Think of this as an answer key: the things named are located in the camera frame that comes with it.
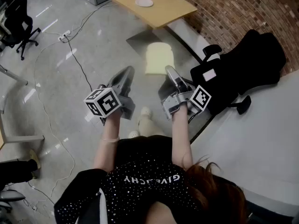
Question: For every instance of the white desk frame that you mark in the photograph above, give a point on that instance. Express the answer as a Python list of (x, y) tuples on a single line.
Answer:
[(14, 137)]

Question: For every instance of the white power strip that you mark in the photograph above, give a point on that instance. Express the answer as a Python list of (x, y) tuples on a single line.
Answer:
[(64, 35)]

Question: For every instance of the light wooden table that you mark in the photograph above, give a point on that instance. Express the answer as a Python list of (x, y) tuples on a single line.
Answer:
[(163, 13)]

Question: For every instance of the small white plug adapter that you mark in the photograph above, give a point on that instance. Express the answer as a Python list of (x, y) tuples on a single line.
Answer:
[(34, 207)]

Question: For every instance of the white plate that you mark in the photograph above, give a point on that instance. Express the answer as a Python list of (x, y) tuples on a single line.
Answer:
[(144, 2)]

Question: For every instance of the person's black studded shirt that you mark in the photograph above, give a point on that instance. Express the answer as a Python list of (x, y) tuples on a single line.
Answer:
[(140, 190)]

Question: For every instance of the black high-back office chair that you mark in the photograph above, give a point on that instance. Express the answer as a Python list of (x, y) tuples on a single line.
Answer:
[(245, 64)]

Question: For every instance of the person's beige trouser leg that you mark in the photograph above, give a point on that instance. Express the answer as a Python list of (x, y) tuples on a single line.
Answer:
[(149, 126)]

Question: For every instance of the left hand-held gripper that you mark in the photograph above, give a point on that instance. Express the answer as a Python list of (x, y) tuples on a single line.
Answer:
[(106, 102)]

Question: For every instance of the grey office chair base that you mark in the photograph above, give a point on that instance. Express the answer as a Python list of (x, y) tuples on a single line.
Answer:
[(10, 196)]

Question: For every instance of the white low platform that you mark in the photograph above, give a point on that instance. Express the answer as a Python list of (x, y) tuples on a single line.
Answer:
[(252, 143)]

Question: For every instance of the person's right forearm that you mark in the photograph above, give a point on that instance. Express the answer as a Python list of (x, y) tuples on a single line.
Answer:
[(181, 143)]

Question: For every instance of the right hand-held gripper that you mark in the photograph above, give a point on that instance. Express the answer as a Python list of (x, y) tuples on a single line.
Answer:
[(181, 99)]

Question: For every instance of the person's left forearm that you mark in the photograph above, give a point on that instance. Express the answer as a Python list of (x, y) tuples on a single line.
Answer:
[(108, 148)]

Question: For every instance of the person's white shoe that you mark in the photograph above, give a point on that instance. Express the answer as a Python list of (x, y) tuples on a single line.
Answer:
[(134, 134), (146, 112)]

